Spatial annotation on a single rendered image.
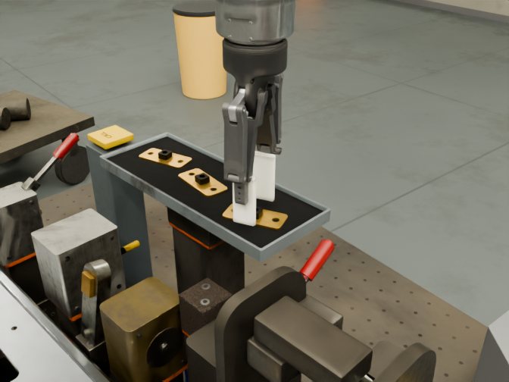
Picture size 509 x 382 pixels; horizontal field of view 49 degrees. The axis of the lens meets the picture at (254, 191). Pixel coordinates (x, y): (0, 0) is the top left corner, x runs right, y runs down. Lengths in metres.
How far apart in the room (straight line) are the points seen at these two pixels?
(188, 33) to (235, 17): 3.71
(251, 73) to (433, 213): 2.52
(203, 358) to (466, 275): 2.11
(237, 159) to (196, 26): 3.66
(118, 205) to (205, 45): 3.34
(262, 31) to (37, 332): 0.53
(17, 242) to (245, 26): 0.66
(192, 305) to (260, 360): 0.16
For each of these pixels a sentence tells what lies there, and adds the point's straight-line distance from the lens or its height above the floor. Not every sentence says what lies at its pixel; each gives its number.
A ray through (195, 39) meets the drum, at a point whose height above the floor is 0.48.
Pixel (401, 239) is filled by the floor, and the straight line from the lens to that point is 2.84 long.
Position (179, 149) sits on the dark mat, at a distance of 0.96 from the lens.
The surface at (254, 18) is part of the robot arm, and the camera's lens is 0.61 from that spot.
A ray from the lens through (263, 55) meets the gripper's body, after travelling 0.63.
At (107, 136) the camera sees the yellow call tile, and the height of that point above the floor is 1.16.
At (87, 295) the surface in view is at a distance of 0.80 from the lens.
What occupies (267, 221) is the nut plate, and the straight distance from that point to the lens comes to 0.75.
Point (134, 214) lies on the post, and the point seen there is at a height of 1.00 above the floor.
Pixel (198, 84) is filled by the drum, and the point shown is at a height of 0.12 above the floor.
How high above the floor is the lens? 1.57
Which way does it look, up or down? 30 degrees down
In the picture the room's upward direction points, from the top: straight up
